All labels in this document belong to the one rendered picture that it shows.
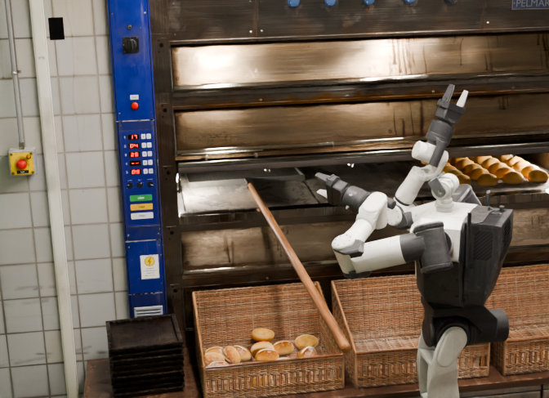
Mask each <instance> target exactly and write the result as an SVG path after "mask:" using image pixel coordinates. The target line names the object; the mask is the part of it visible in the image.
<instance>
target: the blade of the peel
mask: <svg viewBox="0 0 549 398"><path fill-rule="evenodd" d="M185 177H186V180H187V182H188V185H189V188H200V187H212V186H235V185H245V184H244V178H245V177H251V178H252V180H253V181H254V184H259V183H271V182H283V181H304V180H305V174H304V173H303V172H301V171H300V170H299V169H298V168H272V169H270V171H269V172H266V170H265V169H257V170H243V171H229V172H202V173H188V174H185Z"/></svg>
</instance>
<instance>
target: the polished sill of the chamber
mask: <svg viewBox="0 0 549 398"><path fill-rule="evenodd" d="M475 196H476V197H477V199H478V200H479V201H480V203H481V204H482V205H485V204H486V193H476V194H475ZM436 200H437V199H436V198H435V197H434V196H426V197H416V198H415V200H414V201H413V203H415V204H416V205H417V206H420V205H423V204H426V203H431V202H434V201H436ZM538 201H549V189H539V190H514V191H502V192H490V200H489V204H502V203H526V202H538ZM267 208H268V209H269V210H270V212H271V214H272V216H273V217H274V219H281V218H294V217H317V216H330V215H342V214H354V213H353V212H350V211H348V210H346V209H344V208H343V207H340V206H338V205H332V204H330V203H313V204H299V205H287V206H274V207H267ZM256 220H266V218H265V216H264V215H263V213H262V211H261V210H260V208H236V209H223V210H211V211H198V212H179V225H180V226H183V225H195V224H208V223H220V222H232V221H256Z"/></svg>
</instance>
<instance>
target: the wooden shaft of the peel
mask: <svg viewBox="0 0 549 398"><path fill-rule="evenodd" d="M248 189H249V190H250V192H251V193H252V196H253V198H254V199H255V200H256V202H257V204H258V206H259V208H260V210H261V211H262V213H263V215H264V216H265V218H266V220H267V221H268V223H269V225H270V227H271V229H272V231H273V232H274V234H275V236H276V238H277V239H278V241H279V243H280V244H281V246H282V248H283V250H284V251H285V253H286V255H287V256H288V259H289V261H290V262H291V263H292V266H293V268H294V269H295V271H296V273H297V274H298V276H299V278H300V280H301V282H302V283H303V285H304V286H305V288H306V291H307V292H308V294H309V295H310V297H311V299H312V301H313V303H314V304H315V306H316V308H317V309H318V311H319V313H320V314H321V316H322V318H323V320H324V322H325V324H326V325H327V327H328V329H329V331H330V333H331V334H332V336H333V338H334V339H335V341H336V343H337V345H338V346H339V348H340V350H341V351H342V352H343V353H349V352H350V349H351V347H350V344H349V343H348V341H347V339H346V337H345V335H344V334H343V332H342V331H341V329H340V327H339V326H338V324H337V322H336V321H335V319H334V318H333V315H332V314H331V312H330V310H329V309H328V307H327V306H326V304H325V302H324V300H323V299H322V298H321V296H320V294H319V292H318V290H317V289H316V287H315V286H314V284H313V282H312V281H311V279H310V277H309V276H308V274H307V273H306V270H305V269H304V267H303V265H302V264H301V262H300V261H299V259H298V257H297V255H296V254H295V253H294V251H293V249H292V247H291V245H290V244H289V242H288V241H287V239H286V237H285V236H284V234H283V232H282V231H281V229H280V228H279V225H278V224H277V222H276V220H275V219H274V217H273V216H272V214H271V212H270V210H269V209H268V208H267V206H266V204H265V202H264V200H263V199H262V197H261V196H260V194H259V192H258V191H257V188H256V187H255V186H254V184H253V183H251V182H250V183H248Z"/></svg>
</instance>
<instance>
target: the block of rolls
mask: <svg viewBox="0 0 549 398"><path fill-rule="evenodd" d="M473 161H474V162H473ZM480 165H481V166H480ZM461 171H462V172H461ZM441 172H444V173H445V174H447V173H451V174H453V175H454V176H456V177H457V179H458V181H459V185H462V184H468V185H470V184H471V180H473V181H477V184H478V186H495V185H496V184H497V183H498V179H502V181H503V183H505V184H520V183H522V182H523V181H524V177H527V179H528V181H531V182H544V181H547V180H548V178H549V176H548V174H547V172H545V171H543V170H542V169H539V167H537V166H535V165H531V164H530V163H529V162H527V161H524V160H523V159H522V158H521V157H517V156H515V157H514V158H512V157H511V155H510V154H509V155H494V156H480V157H466V158H452V159H448V162H447V163H446V164H445V166H444V168H443V170H442V171H441ZM494 175H495V176H494Z"/></svg>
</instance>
